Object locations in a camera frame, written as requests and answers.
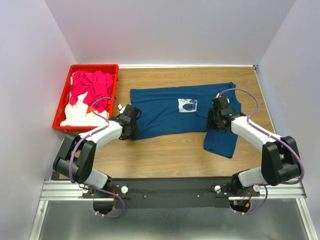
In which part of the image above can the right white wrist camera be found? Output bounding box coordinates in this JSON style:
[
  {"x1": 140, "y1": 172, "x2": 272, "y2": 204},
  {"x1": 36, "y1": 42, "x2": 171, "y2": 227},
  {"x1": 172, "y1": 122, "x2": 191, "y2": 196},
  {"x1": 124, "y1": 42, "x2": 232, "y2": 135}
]
[{"x1": 215, "y1": 92, "x2": 230, "y2": 103}]

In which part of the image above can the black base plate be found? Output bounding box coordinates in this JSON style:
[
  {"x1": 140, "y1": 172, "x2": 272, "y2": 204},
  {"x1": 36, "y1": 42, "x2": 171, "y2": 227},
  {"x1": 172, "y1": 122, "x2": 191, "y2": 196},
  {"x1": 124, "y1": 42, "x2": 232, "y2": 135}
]
[{"x1": 82, "y1": 176, "x2": 262, "y2": 210}]

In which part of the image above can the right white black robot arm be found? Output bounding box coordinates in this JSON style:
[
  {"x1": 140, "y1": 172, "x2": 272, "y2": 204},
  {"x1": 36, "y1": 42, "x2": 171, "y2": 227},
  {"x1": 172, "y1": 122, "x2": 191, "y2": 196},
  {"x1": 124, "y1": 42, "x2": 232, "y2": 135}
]
[{"x1": 207, "y1": 96, "x2": 304, "y2": 196}]

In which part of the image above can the white t shirt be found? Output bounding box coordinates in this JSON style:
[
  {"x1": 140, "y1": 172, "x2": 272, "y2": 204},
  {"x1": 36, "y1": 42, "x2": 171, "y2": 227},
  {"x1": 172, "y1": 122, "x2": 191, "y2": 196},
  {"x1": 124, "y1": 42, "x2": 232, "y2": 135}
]
[{"x1": 60, "y1": 92, "x2": 106, "y2": 127}]

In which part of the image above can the blue printed t shirt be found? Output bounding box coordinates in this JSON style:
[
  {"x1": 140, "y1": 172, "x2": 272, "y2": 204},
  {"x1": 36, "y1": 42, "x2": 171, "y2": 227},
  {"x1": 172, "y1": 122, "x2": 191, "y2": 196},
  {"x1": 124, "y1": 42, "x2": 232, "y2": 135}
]
[{"x1": 130, "y1": 82, "x2": 241, "y2": 159}]

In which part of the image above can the magenta t shirt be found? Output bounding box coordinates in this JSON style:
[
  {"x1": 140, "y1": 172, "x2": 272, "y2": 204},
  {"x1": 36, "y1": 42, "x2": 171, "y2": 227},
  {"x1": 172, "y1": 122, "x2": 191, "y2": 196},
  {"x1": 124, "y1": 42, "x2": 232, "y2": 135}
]
[{"x1": 69, "y1": 70, "x2": 115, "y2": 106}]

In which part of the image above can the orange t shirt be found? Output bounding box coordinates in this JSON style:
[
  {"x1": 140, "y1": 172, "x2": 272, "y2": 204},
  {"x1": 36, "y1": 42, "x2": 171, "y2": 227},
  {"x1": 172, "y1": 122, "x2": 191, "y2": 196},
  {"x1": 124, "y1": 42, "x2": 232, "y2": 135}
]
[{"x1": 86, "y1": 97, "x2": 114, "y2": 114}]

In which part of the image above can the aluminium frame rail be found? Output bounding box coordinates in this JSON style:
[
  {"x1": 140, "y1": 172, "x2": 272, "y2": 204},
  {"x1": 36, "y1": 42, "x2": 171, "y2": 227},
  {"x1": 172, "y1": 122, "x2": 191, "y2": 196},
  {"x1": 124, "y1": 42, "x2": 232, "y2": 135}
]
[{"x1": 28, "y1": 131, "x2": 85, "y2": 240}]

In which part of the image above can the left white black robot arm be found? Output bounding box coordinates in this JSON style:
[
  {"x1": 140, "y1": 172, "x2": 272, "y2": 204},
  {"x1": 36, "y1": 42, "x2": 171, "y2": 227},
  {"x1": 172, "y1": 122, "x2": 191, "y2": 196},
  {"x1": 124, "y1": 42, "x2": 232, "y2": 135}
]
[{"x1": 52, "y1": 104, "x2": 142, "y2": 198}]

